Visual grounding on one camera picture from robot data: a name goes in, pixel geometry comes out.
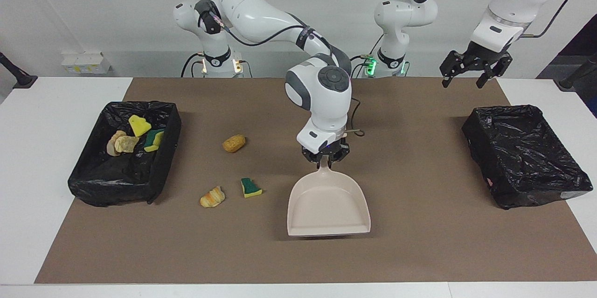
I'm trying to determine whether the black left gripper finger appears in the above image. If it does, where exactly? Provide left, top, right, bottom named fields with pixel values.
left=476, top=55, right=513, bottom=89
left=439, top=51, right=467, bottom=89

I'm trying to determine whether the beige plastic dustpan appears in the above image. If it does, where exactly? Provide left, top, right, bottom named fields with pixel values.
left=287, top=160, right=372, bottom=238

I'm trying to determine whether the small green yellow sponge wedge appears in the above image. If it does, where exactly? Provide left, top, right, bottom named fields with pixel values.
left=241, top=178, right=263, bottom=198

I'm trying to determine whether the golden brown bread roll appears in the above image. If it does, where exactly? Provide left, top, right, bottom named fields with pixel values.
left=222, top=135, right=246, bottom=153

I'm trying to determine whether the orange striped croissant piece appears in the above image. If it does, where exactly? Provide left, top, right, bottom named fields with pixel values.
left=200, top=186, right=226, bottom=208

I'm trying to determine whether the notched yellow green-backed sponge piece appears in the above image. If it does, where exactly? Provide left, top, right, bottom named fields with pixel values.
left=128, top=115, right=152, bottom=138

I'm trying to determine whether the pale beige foam chunk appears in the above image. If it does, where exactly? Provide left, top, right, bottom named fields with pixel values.
left=115, top=135, right=140, bottom=154
left=106, top=130, right=127, bottom=157

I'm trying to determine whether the black bag lined bin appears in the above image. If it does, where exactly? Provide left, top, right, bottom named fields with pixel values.
left=462, top=104, right=594, bottom=210
left=68, top=100, right=182, bottom=208

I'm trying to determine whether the black stand foot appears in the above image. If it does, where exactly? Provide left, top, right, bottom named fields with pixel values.
left=559, top=53, right=597, bottom=92
left=0, top=52, right=38, bottom=90

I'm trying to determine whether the brown paper table mat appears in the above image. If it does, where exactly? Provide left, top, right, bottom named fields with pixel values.
left=35, top=77, right=597, bottom=284

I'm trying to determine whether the white power strip box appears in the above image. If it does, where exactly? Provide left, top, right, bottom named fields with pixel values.
left=61, top=52, right=111, bottom=75

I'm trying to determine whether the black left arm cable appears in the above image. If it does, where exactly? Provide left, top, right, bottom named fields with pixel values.
left=427, top=0, right=586, bottom=38

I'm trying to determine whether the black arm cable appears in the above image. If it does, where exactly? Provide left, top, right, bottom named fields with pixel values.
left=427, top=0, right=586, bottom=38
left=205, top=2, right=365, bottom=139

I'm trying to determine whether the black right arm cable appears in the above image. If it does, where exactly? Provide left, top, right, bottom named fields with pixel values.
left=205, top=2, right=365, bottom=139

